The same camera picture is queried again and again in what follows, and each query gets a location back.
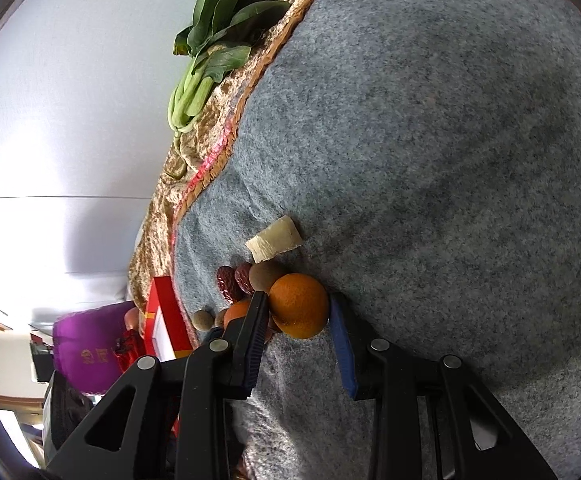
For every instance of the brown kiwi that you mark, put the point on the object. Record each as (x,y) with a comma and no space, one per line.
(266,274)

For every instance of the red date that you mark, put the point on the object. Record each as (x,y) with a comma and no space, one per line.
(244,276)
(226,284)

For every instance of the red box with white inside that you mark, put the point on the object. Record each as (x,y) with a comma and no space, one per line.
(165,300)

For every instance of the reddish apple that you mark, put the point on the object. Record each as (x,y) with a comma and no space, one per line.
(131,317)

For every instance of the gold velvet cloth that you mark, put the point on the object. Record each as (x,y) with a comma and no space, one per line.
(160,220)

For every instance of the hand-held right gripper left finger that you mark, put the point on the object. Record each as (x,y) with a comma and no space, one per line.
(252,347)

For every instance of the green bok choy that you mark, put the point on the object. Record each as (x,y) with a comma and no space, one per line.
(210,60)

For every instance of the purple bag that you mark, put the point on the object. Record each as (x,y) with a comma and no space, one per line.
(90,345)

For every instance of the grey felt mat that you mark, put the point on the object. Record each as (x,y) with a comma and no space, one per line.
(420,160)

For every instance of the orange mandarin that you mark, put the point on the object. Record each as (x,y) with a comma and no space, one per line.
(298,305)
(235,312)

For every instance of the small brown longan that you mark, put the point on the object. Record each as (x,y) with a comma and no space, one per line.
(202,320)
(220,317)

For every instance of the pale sugarcane piece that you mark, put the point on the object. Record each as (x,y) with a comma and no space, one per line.
(275,241)

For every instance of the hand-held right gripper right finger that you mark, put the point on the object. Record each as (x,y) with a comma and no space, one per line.
(343,355)

